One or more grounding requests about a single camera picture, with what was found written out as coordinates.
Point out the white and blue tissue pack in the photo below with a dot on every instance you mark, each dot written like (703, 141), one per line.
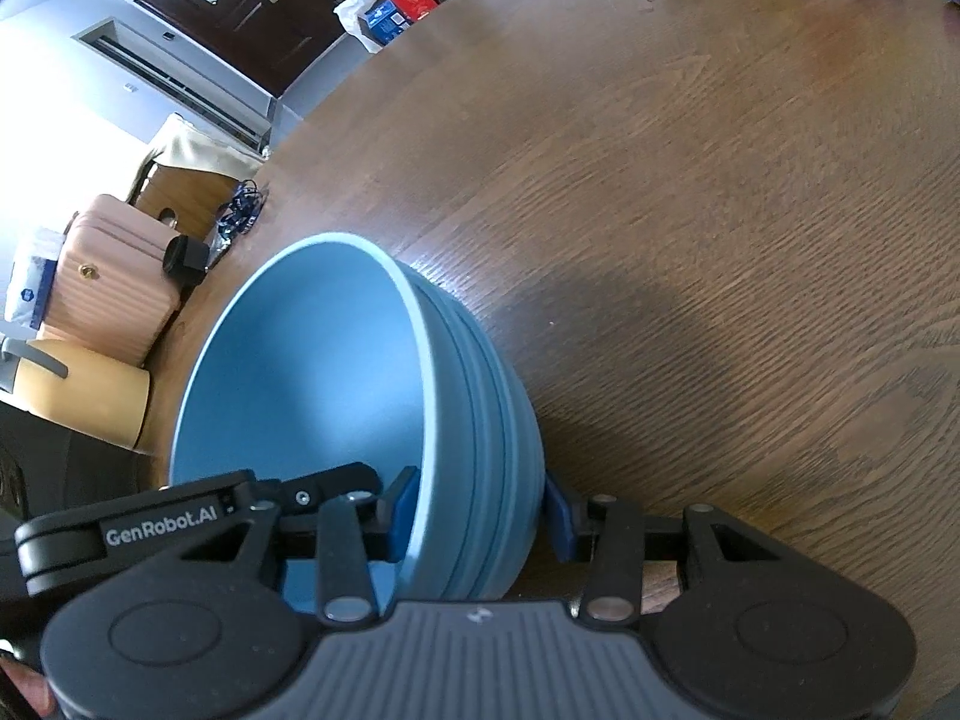
(34, 277)

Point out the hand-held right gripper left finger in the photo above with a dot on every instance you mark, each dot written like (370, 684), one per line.
(401, 514)

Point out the black paper bag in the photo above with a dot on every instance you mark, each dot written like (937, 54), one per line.
(67, 465)

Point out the dark brown door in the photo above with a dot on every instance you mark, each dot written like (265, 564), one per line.
(247, 7)

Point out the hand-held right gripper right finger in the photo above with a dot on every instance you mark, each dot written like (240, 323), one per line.
(561, 521)

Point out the blue box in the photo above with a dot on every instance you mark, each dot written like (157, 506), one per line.
(384, 17)

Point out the large blue bowl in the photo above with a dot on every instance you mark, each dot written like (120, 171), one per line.
(300, 390)

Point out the pink suitcase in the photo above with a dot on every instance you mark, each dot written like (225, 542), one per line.
(120, 277)

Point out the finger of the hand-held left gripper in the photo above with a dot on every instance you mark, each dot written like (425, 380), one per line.
(315, 487)

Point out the person's left hand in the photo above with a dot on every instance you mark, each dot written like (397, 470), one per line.
(19, 690)

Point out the grey interior doorway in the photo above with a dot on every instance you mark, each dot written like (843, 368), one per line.
(180, 79)

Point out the wooden chair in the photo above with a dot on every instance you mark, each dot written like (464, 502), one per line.
(187, 196)

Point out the white plastic bag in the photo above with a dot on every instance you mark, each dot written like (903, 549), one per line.
(354, 15)

